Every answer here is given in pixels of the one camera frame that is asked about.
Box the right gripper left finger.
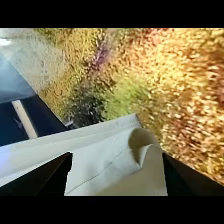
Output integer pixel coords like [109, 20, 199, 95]
[0, 151, 73, 197]

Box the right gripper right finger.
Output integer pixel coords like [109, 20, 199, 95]
[162, 152, 224, 197]

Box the white garment with black trim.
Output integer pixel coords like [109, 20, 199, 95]
[0, 113, 169, 197]

